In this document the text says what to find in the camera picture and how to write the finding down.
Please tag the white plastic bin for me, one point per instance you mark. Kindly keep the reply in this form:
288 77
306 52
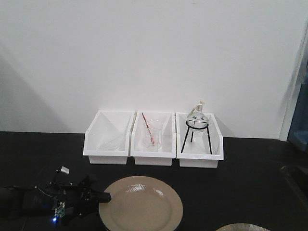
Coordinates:
107 139
200 160
167 152

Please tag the beige round plate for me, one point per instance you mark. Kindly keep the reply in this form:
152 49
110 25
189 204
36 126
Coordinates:
140 203
241 227

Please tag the right white plastic bin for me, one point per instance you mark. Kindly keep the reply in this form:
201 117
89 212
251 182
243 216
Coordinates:
200 160

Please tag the middle white plastic bin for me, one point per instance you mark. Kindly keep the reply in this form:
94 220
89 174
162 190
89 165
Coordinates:
167 152

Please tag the black wire tripod stand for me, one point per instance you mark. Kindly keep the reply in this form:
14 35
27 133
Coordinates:
196 142

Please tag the left white plastic bin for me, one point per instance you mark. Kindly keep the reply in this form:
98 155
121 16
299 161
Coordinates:
107 139

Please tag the clear glass beaker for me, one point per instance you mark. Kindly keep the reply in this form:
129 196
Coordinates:
146 143

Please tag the black lab sink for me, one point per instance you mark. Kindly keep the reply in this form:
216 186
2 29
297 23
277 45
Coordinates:
297 179

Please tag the round glass flask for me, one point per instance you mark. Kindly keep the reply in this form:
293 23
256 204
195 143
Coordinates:
196 119

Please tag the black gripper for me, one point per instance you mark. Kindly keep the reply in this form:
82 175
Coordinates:
63 201

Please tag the blue pegboard drying rack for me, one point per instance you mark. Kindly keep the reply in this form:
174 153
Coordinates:
298 131

